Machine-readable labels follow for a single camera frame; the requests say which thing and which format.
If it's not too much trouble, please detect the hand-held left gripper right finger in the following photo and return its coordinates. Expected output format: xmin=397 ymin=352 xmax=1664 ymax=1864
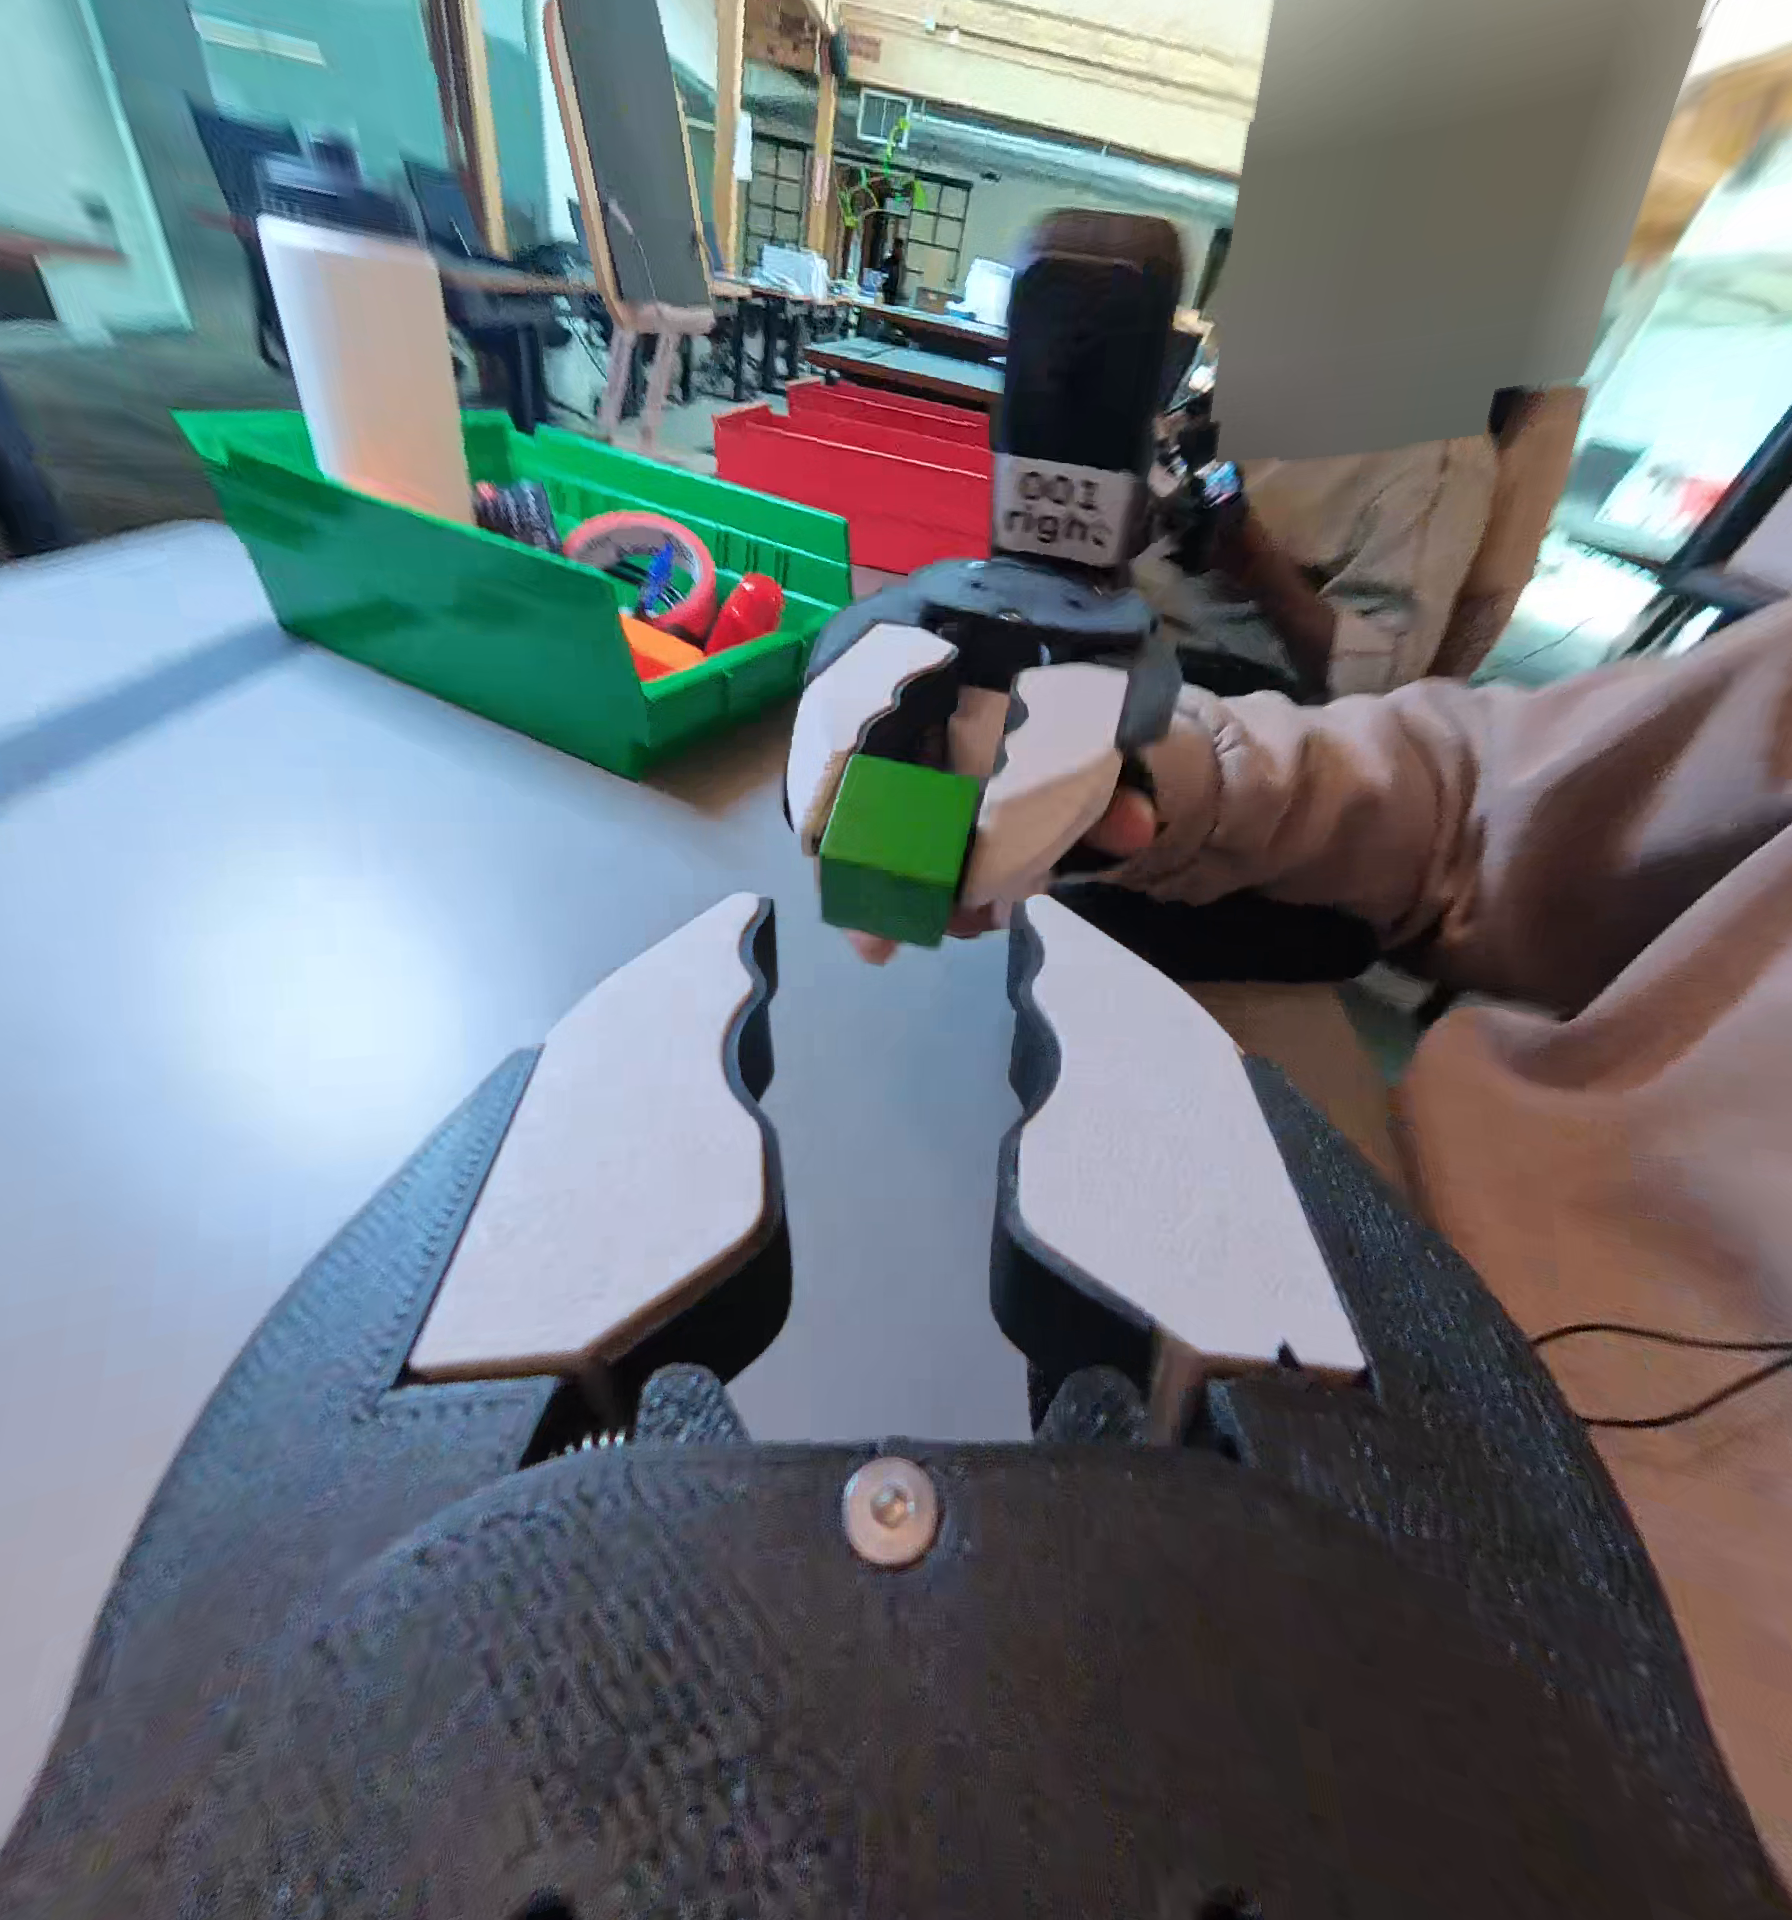
xmin=990 ymin=894 xmax=1370 ymax=1387

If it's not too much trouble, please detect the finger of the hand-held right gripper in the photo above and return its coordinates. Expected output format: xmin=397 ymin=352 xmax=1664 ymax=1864
xmin=959 ymin=661 xmax=1129 ymax=914
xmin=786 ymin=623 xmax=958 ymax=861

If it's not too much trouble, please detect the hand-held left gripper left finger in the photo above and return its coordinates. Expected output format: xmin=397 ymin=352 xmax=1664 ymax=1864
xmin=408 ymin=893 xmax=794 ymax=1387

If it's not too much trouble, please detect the green wooden cube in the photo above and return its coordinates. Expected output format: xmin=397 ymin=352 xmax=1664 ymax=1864
xmin=816 ymin=752 xmax=986 ymax=952

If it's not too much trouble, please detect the long orange block stick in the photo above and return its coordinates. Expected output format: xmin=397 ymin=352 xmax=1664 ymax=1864
xmin=614 ymin=605 xmax=710 ymax=688

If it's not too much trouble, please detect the low red plastic bin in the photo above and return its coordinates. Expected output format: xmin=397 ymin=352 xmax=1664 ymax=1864
xmin=710 ymin=402 xmax=998 ymax=580

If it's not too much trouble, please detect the green plastic bin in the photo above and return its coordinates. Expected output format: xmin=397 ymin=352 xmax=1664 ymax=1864
xmin=172 ymin=402 xmax=858 ymax=787

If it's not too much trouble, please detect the person's right forearm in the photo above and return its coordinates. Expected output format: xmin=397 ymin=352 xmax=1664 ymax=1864
xmin=1135 ymin=576 xmax=1792 ymax=1026

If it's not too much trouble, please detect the person's right hand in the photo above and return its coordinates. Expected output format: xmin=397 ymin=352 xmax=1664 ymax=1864
xmin=847 ymin=787 xmax=1164 ymax=966

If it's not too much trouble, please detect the large red plastic bin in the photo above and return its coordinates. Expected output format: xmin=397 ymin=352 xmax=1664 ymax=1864
xmin=784 ymin=374 xmax=996 ymax=457

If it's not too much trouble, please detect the green potted plant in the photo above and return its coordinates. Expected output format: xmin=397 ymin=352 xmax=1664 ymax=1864
xmin=831 ymin=117 xmax=932 ymax=260

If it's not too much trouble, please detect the red tape roll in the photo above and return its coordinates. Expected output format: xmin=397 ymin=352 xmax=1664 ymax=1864
xmin=560 ymin=506 xmax=721 ymax=642

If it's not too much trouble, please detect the black remote control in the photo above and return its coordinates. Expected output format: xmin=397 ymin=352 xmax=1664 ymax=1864
xmin=470 ymin=476 xmax=564 ymax=553

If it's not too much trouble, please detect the black board with wooden rim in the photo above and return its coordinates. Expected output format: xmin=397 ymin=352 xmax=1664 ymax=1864
xmin=540 ymin=0 xmax=721 ymax=457

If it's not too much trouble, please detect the white bottle black cap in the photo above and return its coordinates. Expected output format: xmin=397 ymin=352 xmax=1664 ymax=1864
xmin=253 ymin=215 xmax=478 ymax=530

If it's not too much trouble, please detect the black framed marker sign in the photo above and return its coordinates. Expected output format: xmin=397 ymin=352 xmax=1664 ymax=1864
xmin=1658 ymin=322 xmax=1792 ymax=611

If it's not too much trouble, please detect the black cord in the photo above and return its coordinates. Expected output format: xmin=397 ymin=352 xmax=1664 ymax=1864
xmin=1525 ymin=1320 xmax=1792 ymax=1431

